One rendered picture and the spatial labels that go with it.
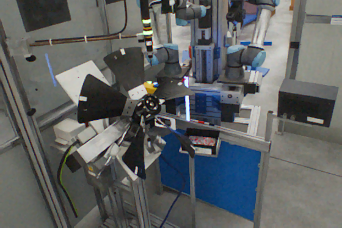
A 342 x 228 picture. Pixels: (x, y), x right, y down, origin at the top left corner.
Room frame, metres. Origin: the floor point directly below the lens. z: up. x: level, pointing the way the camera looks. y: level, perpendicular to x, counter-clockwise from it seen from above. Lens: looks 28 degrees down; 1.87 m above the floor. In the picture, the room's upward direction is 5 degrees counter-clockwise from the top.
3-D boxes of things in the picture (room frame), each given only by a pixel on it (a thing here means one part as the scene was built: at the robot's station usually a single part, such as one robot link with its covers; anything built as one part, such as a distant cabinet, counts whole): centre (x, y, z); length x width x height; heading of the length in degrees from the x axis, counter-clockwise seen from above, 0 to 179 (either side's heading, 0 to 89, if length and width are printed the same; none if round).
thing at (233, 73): (1.92, -0.52, 1.09); 0.15 x 0.15 x 0.10
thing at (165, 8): (1.62, -0.06, 1.63); 0.12 x 0.08 x 0.09; 155
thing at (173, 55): (2.11, -0.06, 1.20); 0.13 x 0.12 x 0.14; 122
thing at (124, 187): (1.35, 0.32, 0.56); 0.19 x 0.04 x 0.04; 55
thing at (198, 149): (1.40, -0.18, 0.85); 0.22 x 0.17 x 0.07; 71
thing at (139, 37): (1.34, 0.08, 1.50); 0.09 x 0.07 x 0.10; 90
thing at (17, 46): (1.33, 0.69, 1.54); 0.10 x 0.07 x 0.09; 90
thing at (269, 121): (1.33, -0.57, 0.96); 0.03 x 0.03 x 0.20; 55
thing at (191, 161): (1.42, -0.13, 0.40); 0.03 x 0.03 x 0.80; 70
